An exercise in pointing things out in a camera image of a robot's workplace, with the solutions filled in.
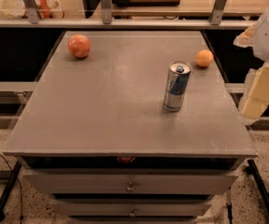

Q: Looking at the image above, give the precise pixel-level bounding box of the metal shelf rail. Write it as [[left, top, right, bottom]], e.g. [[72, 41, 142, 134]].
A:
[[0, 19, 256, 30]]

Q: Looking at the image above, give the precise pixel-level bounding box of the black cable on floor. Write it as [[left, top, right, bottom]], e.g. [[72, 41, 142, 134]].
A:
[[0, 133, 24, 224]]

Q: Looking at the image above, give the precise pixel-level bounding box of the black floor rail right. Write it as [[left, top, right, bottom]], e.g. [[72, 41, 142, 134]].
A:
[[246, 159, 269, 224]]

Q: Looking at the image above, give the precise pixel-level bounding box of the upper grey drawer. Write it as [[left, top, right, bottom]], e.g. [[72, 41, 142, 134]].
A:
[[23, 171, 237, 195]]

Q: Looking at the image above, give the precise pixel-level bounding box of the black floor rail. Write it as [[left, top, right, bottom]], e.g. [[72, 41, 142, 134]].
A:
[[0, 161, 21, 222], [246, 159, 269, 224]]

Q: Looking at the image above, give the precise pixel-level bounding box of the grey drawer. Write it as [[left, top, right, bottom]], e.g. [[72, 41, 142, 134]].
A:
[[51, 200, 211, 217], [23, 171, 237, 195]]

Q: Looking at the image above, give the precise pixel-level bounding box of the black floor rail left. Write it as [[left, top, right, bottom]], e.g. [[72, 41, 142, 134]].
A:
[[0, 161, 21, 222]]

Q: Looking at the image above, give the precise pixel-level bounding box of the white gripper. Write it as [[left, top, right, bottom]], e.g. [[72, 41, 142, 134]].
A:
[[234, 7, 269, 119]]

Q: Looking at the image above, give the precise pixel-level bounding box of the grey cabinet with drawers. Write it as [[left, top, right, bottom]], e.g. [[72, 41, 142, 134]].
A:
[[6, 31, 256, 224]]

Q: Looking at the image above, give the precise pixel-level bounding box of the orange fruit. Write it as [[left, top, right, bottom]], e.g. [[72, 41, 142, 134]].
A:
[[195, 49, 214, 67]]

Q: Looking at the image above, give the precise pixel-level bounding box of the lower grey drawer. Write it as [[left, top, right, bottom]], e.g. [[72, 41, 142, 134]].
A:
[[51, 200, 211, 217]]

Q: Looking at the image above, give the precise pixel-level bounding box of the orange white plastic bag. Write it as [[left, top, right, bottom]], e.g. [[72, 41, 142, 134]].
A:
[[22, 0, 63, 19]]

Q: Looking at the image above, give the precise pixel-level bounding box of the silver blue redbull can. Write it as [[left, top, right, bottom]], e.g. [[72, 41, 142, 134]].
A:
[[163, 61, 191, 111]]

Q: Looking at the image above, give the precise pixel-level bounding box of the red apple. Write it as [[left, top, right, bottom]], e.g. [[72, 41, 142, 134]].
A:
[[67, 35, 91, 59]]

